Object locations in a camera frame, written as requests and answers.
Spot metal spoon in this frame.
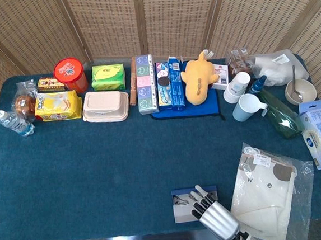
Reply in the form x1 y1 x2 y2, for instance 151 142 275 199
290 64 305 104

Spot pastel tissue pack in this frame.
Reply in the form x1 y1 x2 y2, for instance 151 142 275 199
133 53 160 116

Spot yellow plush toy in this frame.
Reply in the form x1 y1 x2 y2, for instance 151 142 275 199
178 47 222 107

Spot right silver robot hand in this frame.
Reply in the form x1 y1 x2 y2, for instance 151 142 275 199
188 181 242 240

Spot blue grey glasses case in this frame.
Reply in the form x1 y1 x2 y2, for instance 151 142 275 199
170 185 221 224

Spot open blue cardboard box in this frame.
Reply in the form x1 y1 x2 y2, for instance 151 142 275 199
167 55 188 113

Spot dark blue small bottle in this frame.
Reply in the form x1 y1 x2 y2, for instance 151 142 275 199
248 74 269 95

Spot clear pack of brown snacks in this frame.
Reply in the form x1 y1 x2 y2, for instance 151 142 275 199
224 47 255 80

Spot green glass bottle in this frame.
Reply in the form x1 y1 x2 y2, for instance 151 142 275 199
257 85 305 142

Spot clear plastic water bottle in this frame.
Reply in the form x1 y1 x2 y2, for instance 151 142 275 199
0 107 36 139

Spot green tissue pack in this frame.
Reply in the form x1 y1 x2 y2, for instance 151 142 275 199
90 63 127 93

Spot teal carpet table cover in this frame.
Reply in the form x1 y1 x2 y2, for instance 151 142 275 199
0 48 321 240

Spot small white red box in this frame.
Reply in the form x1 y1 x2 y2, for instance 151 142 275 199
208 63 231 91

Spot beige bowl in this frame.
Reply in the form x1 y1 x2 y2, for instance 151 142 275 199
283 77 318 106

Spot orange tub with red lid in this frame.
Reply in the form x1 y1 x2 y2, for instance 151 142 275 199
52 56 90 96

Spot blue yellow cookie box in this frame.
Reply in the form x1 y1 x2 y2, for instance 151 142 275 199
155 61 174 111

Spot light blue mug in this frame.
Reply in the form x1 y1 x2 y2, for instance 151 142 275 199
230 92 270 123

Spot white filled plastic bag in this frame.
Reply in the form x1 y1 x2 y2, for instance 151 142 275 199
246 47 310 89

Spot wire-frame eyeglasses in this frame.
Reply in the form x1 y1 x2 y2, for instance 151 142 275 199
173 194 196 208

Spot woven rattan folding screen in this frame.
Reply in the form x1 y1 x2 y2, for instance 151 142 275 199
0 0 321 132

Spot bagged brown bread bun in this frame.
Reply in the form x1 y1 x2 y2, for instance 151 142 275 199
10 79 41 124

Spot yellow biscuit pack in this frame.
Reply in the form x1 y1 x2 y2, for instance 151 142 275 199
33 90 84 123

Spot beige plastic lunch box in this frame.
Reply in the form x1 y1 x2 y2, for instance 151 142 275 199
80 88 132 125

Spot stack of white paper cups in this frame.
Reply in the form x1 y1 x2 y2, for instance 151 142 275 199
221 70 253 105

